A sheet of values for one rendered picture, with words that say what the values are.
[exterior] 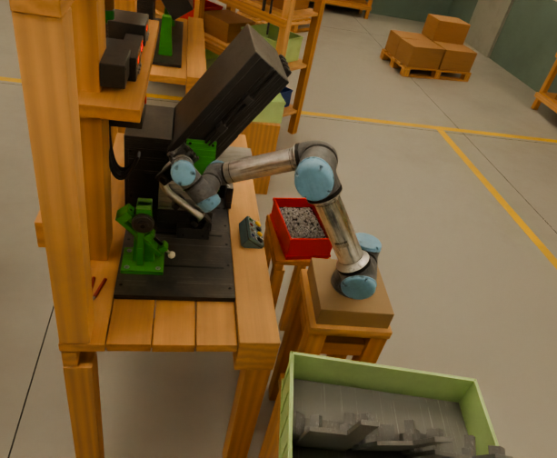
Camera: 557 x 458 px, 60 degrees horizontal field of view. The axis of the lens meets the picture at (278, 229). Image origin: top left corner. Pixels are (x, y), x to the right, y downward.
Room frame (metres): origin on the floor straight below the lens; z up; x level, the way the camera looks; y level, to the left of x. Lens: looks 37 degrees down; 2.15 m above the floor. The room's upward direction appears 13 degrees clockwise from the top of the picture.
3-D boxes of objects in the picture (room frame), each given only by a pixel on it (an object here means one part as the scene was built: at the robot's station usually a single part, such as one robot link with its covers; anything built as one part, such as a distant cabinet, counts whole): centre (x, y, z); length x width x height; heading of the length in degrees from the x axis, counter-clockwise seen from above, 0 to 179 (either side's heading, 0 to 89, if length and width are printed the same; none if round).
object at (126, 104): (1.63, 0.69, 1.52); 0.90 x 0.25 x 0.04; 15
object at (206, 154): (1.65, 0.36, 1.17); 0.13 x 0.12 x 0.20; 15
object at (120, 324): (1.70, 0.44, 0.44); 1.49 x 0.70 x 0.88; 15
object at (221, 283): (1.70, 0.44, 0.89); 1.10 x 0.42 x 0.02; 15
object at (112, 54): (1.36, 0.58, 1.59); 0.15 x 0.07 x 0.07; 15
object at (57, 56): (1.62, 0.73, 1.36); 1.49 x 0.09 x 0.97; 15
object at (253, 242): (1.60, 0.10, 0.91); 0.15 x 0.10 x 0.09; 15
